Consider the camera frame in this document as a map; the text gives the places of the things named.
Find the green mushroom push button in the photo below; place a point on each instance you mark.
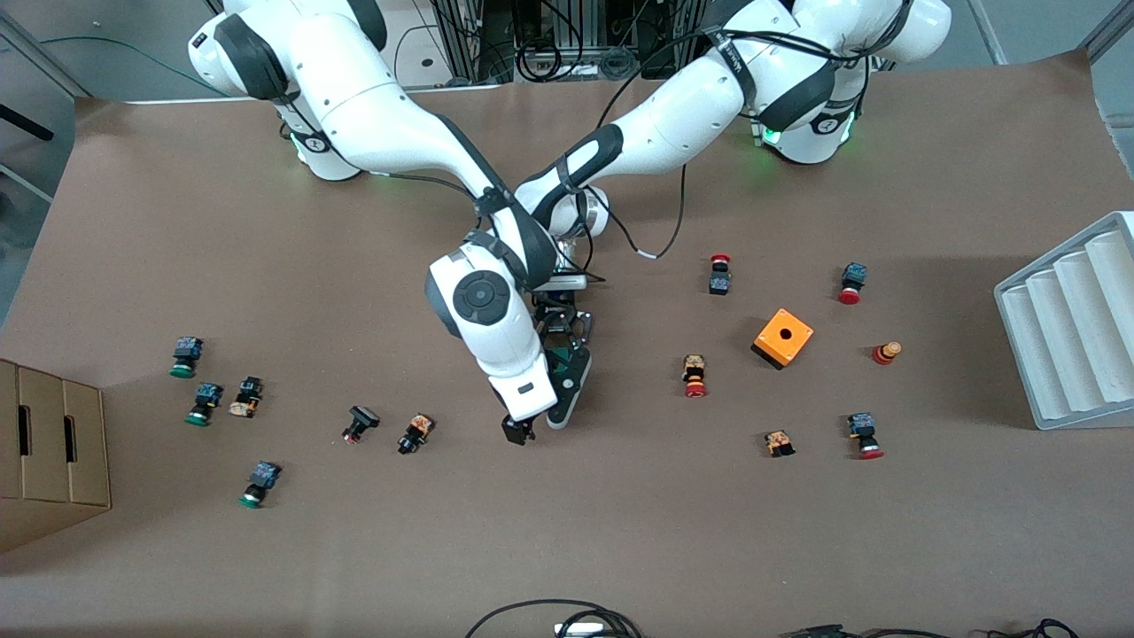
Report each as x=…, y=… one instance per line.
x=263, y=477
x=188, y=347
x=208, y=394

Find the black rod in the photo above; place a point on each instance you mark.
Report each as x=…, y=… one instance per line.
x=22, y=120

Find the black rectangular push button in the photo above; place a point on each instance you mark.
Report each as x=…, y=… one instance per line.
x=361, y=416

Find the green load switch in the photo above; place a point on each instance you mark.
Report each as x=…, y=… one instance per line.
x=558, y=361

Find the grey metal frame bar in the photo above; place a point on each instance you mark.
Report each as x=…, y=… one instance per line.
x=44, y=55
x=1112, y=27
x=988, y=31

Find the red button black base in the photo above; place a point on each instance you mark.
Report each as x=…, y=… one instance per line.
x=719, y=283

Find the small orange contact block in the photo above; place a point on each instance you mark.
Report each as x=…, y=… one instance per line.
x=780, y=441

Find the small red yellow button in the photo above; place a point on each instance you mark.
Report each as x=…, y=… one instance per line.
x=884, y=354

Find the orange button enclosure box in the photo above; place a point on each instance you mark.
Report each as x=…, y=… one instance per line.
x=797, y=341

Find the white plug adapter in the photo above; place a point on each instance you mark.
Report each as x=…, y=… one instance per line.
x=580, y=630

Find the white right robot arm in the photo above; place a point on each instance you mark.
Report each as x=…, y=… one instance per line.
x=372, y=106

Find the grey white ribbed tray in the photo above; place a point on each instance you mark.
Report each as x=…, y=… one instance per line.
x=1063, y=328

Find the brown cardboard box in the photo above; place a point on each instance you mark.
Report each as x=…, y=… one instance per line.
x=53, y=478

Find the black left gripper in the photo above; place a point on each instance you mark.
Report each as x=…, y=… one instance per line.
x=555, y=315

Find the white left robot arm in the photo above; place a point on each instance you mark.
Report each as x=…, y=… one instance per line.
x=691, y=106

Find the red stop button orange base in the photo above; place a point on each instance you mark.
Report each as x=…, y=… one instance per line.
x=695, y=381

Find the red mushroom button blue base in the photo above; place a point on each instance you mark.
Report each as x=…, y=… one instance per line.
x=853, y=276
x=864, y=430

